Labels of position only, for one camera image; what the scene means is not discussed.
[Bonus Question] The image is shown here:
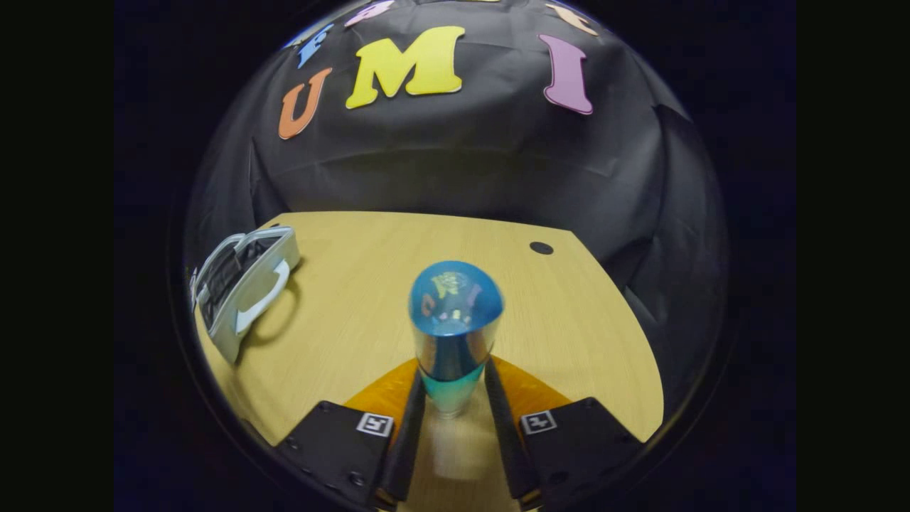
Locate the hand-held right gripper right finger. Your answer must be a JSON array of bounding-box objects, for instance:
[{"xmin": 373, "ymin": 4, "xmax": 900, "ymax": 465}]
[{"xmin": 483, "ymin": 356, "xmax": 644, "ymax": 511}]

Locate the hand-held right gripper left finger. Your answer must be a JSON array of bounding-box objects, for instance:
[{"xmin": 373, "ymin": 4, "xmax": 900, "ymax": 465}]
[{"xmin": 276, "ymin": 358, "xmax": 427, "ymax": 511}]

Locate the tall blue capped bottle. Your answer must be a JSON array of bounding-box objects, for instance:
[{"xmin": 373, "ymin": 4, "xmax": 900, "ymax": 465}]
[{"xmin": 408, "ymin": 260, "xmax": 504, "ymax": 419}]

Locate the light blue small suitcase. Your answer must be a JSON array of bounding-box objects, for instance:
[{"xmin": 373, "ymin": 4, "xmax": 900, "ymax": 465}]
[{"xmin": 191, "ymin": 225, "xmax": 301, "ymax": 365}]

